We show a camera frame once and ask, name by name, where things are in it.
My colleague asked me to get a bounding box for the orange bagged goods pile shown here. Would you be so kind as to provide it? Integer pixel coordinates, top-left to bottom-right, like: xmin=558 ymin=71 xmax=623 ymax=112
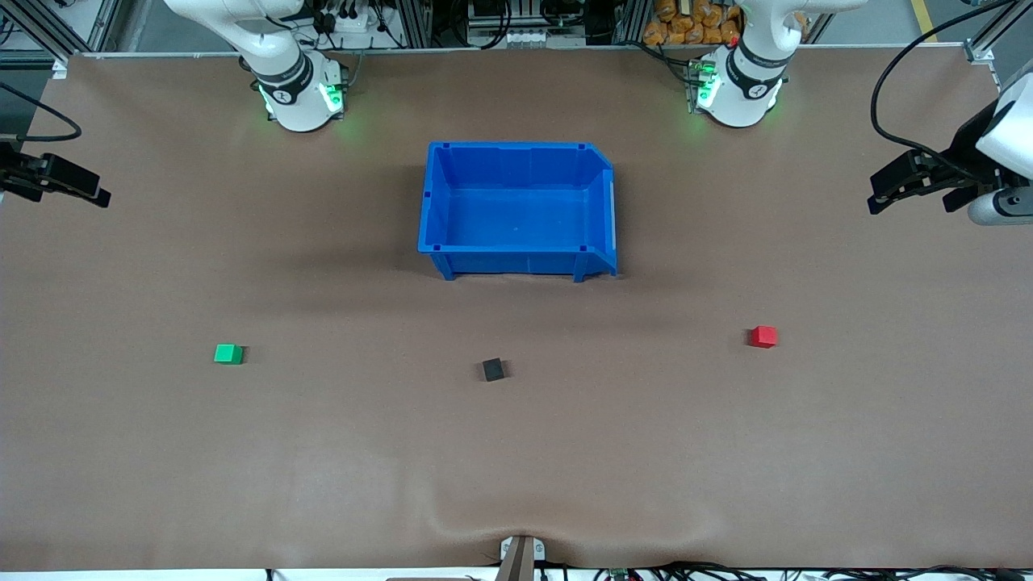
xmin=643 ymin=0 xmax=743 ymax=46

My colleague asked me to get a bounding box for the white power strip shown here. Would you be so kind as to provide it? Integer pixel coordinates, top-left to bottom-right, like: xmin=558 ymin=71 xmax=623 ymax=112
xmin=319 ymin=4 xmax=382 ymax=35

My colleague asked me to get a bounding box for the blue plastic storage bin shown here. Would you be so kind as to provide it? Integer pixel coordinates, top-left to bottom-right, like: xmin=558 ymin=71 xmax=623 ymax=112
xmin=417 ymin=142 xmax=619 ymax=282

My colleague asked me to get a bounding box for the white connector strip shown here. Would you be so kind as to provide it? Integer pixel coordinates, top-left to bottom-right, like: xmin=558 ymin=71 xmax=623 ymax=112
xmin=500 ymin=28 xmax=567 ymax=48

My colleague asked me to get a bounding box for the brown table mat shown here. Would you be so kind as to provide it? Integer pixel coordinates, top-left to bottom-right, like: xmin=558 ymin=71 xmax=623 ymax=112
xmin=0 ymin=47 xmax=1033 ymax=572

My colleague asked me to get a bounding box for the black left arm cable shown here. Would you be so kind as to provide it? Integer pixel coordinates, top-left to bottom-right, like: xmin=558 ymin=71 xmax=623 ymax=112
xmin=870 ymin=0 xmax=1019 ymax=174

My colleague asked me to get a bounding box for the aluminium frame strut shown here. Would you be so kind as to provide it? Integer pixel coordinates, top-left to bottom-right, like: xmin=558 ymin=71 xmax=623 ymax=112
xmin=964 ymin=0 xmax=1033 ymax=65
xmin=15 ymin=0 xmax=73 ymax=79

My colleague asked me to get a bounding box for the aluminium frame post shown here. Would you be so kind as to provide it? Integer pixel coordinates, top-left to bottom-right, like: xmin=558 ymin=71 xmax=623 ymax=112
xmin=401 ymin=0 xmax=433 ymax=48
xmin=611 ymin=0 xmax=646 ymax=45

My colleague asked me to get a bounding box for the black cable bundle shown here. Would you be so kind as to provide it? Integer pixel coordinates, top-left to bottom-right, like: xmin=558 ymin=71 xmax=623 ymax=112
xmin=823 ymin=565 xmax=1033 ymax=581
xmin=541 ymin=561 xmax=780 ymax=581

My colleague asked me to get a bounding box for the silver table edge rail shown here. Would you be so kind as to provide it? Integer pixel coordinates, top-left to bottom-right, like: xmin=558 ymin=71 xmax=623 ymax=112
xmin=81 ymin=44 xmax=967 ymax=59

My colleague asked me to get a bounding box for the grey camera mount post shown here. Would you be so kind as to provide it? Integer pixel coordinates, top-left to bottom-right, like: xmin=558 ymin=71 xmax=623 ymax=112
xmin=496 ymin=534 xmax=546 ymax=581

